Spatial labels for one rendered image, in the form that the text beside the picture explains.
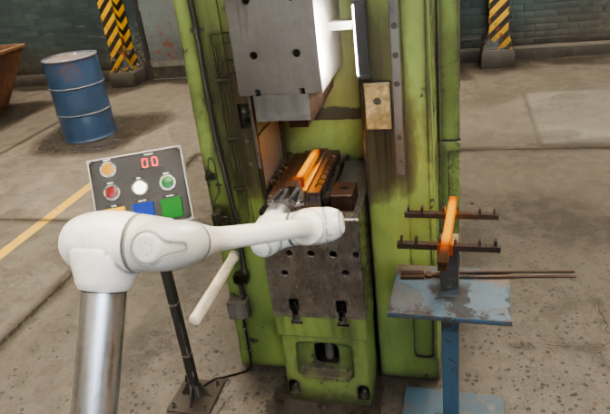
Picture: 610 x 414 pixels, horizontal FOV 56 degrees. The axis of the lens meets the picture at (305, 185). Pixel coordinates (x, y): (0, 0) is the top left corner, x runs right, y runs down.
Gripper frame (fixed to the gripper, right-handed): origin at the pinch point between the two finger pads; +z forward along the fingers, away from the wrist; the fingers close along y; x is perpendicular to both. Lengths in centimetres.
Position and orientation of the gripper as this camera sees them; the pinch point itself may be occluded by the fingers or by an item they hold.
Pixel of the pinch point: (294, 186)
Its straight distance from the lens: 207.2
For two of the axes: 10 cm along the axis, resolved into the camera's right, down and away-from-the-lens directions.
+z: 2.3, -4.3, 8.7
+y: 9.7, 0.0, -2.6
